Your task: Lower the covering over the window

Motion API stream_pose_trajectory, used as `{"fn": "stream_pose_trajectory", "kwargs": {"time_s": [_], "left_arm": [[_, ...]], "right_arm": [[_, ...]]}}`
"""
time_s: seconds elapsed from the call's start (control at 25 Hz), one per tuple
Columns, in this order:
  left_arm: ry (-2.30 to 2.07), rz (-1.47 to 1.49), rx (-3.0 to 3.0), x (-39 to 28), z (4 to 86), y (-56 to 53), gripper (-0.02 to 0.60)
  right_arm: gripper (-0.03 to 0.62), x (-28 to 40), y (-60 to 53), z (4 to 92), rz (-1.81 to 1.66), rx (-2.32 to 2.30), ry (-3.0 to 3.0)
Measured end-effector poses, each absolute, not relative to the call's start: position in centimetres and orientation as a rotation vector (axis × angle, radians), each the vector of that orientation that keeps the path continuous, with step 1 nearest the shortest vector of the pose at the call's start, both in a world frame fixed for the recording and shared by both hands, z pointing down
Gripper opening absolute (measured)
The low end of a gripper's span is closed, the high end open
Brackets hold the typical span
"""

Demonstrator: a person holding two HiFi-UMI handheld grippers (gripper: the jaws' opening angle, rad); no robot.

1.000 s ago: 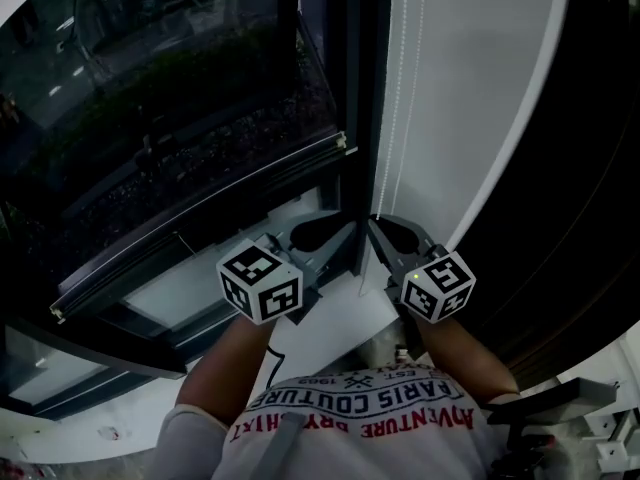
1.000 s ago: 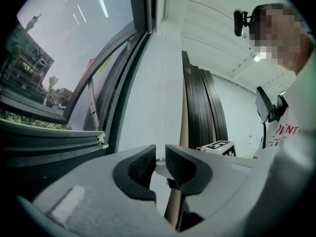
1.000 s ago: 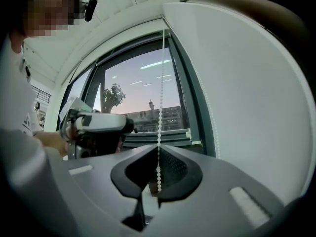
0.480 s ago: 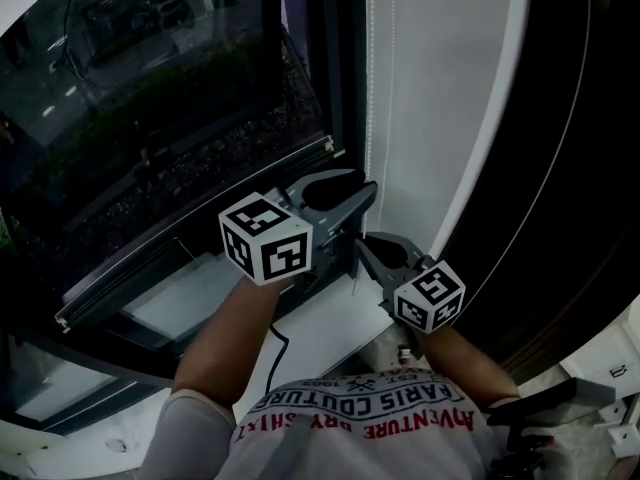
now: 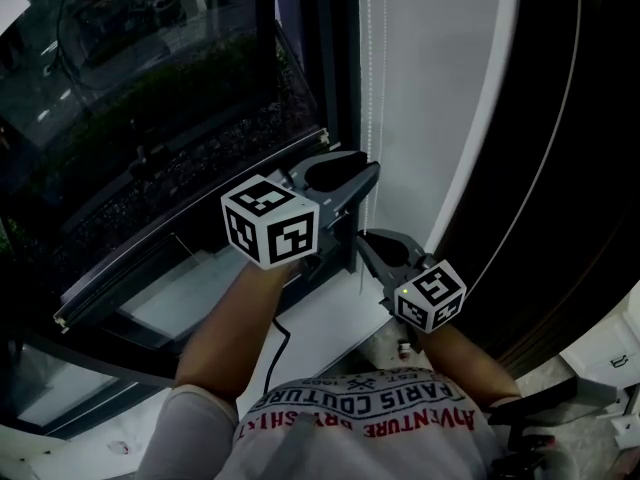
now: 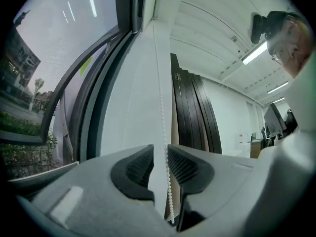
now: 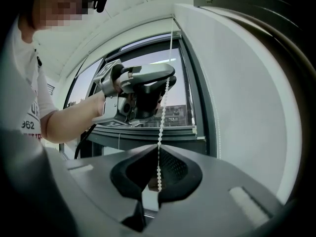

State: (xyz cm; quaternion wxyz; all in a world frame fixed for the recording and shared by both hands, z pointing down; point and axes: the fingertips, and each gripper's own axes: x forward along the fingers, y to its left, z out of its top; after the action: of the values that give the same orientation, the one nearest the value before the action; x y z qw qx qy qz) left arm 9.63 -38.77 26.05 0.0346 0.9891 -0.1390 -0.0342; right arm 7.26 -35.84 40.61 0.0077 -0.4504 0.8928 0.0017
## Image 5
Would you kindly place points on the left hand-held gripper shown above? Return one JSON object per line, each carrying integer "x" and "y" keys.
{"x": 270, "y": 228}

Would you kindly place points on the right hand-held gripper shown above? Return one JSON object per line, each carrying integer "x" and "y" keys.
{"x": 430, "y": 298}

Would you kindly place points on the person's right forearm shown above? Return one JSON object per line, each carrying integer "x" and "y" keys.
{"x": 465, "y": 363}

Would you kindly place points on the person's left forearm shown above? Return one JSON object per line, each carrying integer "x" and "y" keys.
{"x": 225, "y": 338}

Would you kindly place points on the white window sill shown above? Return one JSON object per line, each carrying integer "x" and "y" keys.
{"x": 325, "y": 318}

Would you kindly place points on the small white roll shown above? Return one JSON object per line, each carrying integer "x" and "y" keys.
{"x": 405, "y": 348}

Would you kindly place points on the dark framed window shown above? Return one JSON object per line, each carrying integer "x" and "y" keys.
{"x": 200, "y": 228}

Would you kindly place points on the white printed t-shirt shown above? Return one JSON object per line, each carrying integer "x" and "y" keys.
{"x": 375, "y": 448}

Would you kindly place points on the stack of dark door panels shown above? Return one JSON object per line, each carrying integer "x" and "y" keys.
{"x": 600, "y": 168}

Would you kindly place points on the white vanity cabinet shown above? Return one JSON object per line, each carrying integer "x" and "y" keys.
{"x": 600, "y": 353}

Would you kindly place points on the black chest-mounted device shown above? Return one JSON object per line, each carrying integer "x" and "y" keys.
{"x": 575, "y": 398}

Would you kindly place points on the clear plastic bottle red label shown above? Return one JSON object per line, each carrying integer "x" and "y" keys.
{"x": 119, "y": 447}

